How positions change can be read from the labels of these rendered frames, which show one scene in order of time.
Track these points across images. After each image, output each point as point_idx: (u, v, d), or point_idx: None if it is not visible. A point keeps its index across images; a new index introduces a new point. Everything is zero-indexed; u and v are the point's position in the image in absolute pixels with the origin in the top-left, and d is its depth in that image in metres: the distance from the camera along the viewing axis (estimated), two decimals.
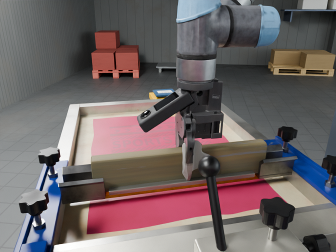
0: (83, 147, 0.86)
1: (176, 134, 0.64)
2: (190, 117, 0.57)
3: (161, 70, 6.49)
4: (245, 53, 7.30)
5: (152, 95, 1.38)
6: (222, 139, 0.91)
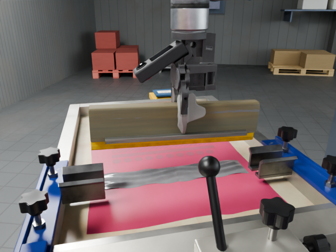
0: (83, 147, 0.86)
1: (171, 90, 0.66)
2: (185, 68, 0.58)
3: (161, 70, 6.49)
4: (245, 53, 7.30)
5: (152, 95, 1.38)
6: None
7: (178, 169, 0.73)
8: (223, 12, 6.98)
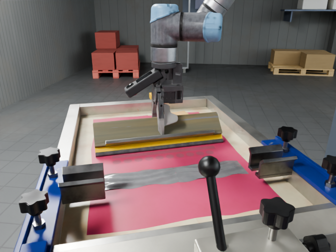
0: (83, 147, 0.86)
1: (152, 98, 0.92)
2: (160, 88, 0.83)
3: None
4: (245, 53, 7.30)
5: None
6: None
7: (178, 169, 0.73)
8: None
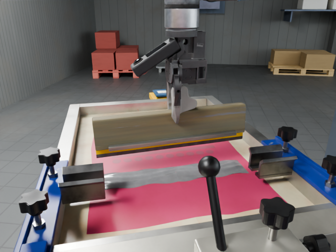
0: (83, 147, 0.86)
1: (166, 84, 0.72)
2: (177, 63, 0.64)
3: (161, 70, 6.49)
4: (245, 53, 7.30)
5: (152, 95, 1.38)
6: None
7: (178, 169, 0.73)
8: (223, 12, 6.98)
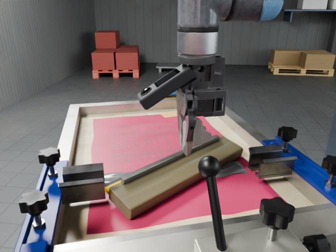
0: (83, 147, 0.86)
1: (178, 116, 0.62)
2: (192, 94, 0.55)
3: (161, 70, 6.49)
4: (245, 53, 7.30)
5: None
6: None
7: None
8: None
